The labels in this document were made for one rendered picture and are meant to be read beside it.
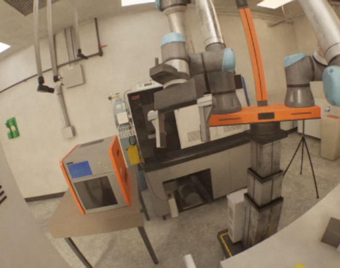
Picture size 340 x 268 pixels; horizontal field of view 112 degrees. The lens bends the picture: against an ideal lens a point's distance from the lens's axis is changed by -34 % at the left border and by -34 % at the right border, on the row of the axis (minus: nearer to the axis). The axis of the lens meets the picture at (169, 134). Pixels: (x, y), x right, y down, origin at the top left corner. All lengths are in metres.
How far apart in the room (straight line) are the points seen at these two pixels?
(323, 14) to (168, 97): 0.44
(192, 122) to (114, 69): 1.58
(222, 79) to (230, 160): 1.28
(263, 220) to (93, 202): 1.05
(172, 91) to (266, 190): 0.68
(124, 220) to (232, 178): 1.31
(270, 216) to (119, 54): 2.69
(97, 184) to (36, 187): 2.67
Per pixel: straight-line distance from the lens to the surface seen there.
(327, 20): 0.43
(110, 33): 2.93
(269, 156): 0.85
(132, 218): 1.18
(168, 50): 0.50
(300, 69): 0.81
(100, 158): 1.08
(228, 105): 0.77
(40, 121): 3.18
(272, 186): 0.94
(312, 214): 0.75
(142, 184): 2.69
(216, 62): 0.58
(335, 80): 0.34
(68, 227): 1.33
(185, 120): 1.67
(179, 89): 0.44
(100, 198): 1.21
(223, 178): 1.97
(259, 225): 1.05
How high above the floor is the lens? 1.40
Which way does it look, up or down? 15 degrees down
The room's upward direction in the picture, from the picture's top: 11 degrees counter-clockwise
